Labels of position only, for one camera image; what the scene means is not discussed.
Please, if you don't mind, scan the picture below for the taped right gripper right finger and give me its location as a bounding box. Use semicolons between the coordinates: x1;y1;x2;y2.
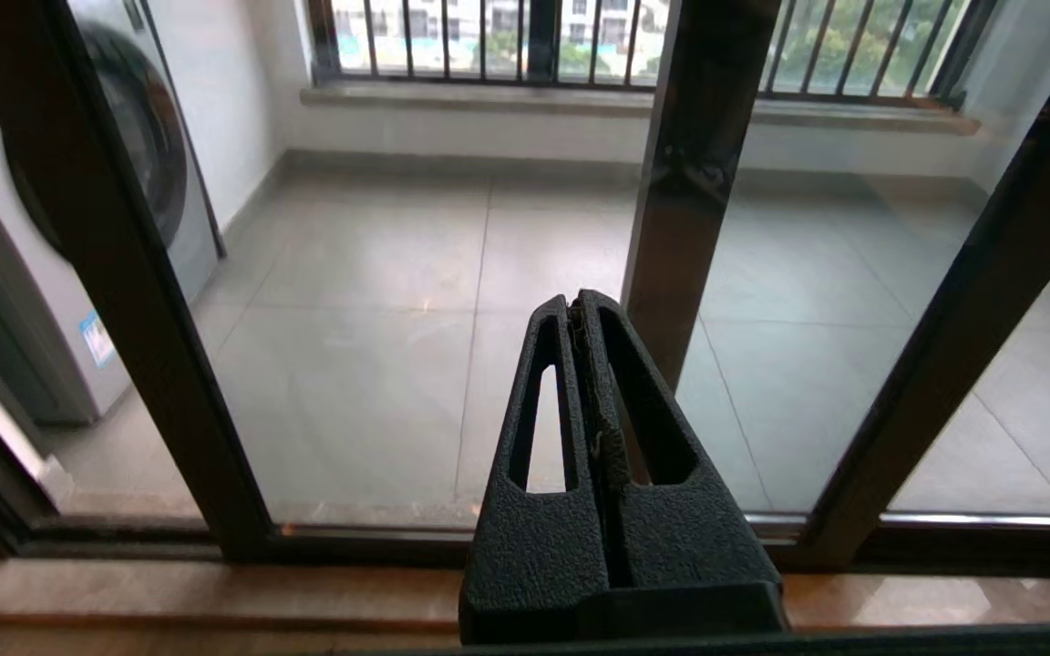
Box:
573;288;783;591

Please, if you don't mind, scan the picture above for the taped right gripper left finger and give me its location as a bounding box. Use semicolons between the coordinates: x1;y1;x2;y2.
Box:
459;294;610;613

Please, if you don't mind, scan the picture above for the dark brown sliding glass door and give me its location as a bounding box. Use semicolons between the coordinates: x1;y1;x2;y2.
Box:
0;0;1050;573

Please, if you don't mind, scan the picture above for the dark brown fixed glass door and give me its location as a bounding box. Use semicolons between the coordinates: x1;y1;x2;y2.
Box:
619;0;1050;577

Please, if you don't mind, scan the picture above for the grey stone window sill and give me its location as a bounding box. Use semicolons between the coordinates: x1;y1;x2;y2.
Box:
299;80;983;138

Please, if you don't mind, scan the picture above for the long black balcony railing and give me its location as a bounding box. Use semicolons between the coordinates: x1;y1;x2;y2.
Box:
304;0;1002;103

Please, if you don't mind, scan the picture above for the grey high-rise building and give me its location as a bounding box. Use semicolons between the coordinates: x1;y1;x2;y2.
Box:
334;0;672;51

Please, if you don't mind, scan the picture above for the white front-load washing machine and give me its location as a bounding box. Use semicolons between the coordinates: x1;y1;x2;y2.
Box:
0;0;227;427

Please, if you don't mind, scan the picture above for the dark window frame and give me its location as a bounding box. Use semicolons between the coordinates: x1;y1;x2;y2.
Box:
523;0;564;83

